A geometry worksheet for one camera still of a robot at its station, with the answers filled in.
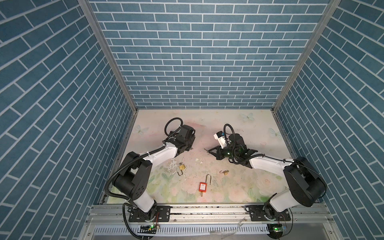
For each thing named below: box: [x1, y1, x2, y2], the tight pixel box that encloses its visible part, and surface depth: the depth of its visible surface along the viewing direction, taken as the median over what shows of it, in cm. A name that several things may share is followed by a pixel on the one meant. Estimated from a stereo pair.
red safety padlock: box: [198, 174, 212, 197], surface depth 82 cm
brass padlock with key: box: [177, 162, 186, 176], surface depth 93 cm
